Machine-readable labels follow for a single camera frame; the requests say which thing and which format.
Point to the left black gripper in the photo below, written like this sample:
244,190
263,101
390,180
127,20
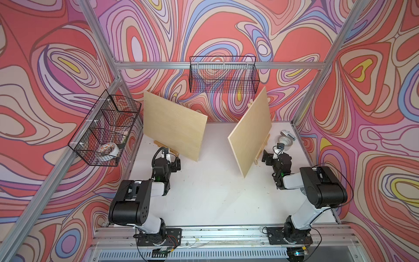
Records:
173,164

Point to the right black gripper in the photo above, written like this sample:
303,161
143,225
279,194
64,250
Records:
269,158

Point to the plywood board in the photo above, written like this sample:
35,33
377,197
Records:
173,125
250,135

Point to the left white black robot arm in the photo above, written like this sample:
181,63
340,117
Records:
131,203

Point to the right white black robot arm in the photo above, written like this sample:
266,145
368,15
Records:
319,184

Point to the clear packing tape roll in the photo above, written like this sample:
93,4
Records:
286,141

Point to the small silver metal object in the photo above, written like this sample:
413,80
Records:
288,134

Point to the patterned tape roll in basket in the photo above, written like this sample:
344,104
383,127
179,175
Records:
108,152

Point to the green circuit board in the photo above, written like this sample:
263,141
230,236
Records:
161,252

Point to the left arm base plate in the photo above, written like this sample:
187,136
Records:
168,237

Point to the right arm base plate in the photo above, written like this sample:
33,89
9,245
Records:
288,236

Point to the left black wire basket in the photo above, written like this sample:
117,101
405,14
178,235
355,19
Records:
111,120

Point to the black wire basket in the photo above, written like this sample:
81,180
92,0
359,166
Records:
223,74
111,120

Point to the aluminium mounting rail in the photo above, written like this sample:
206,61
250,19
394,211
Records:
331,243

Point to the back black wire basket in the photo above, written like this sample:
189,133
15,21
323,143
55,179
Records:
223,74

